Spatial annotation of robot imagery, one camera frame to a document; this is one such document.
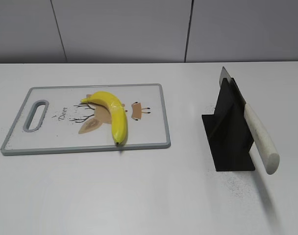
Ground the white grey-rimmed cutting board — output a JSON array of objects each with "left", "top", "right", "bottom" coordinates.
[{"left": 0, "top": 84, "right": 171, "bottom": 156}]

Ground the yellow plastic banana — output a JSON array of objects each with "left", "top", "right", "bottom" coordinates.
[{"left": 81, "top": 91, "right": 127, "bottom": 145}]

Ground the black knife stand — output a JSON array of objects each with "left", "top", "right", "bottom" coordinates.
[{"left": 201, "top": 78, "right": 255, "bottom": 171}]

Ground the white-handled kitchen knife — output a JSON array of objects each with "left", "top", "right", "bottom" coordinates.
[{"left": 219, "top": 67, "right": 280, "bottom": 175}]

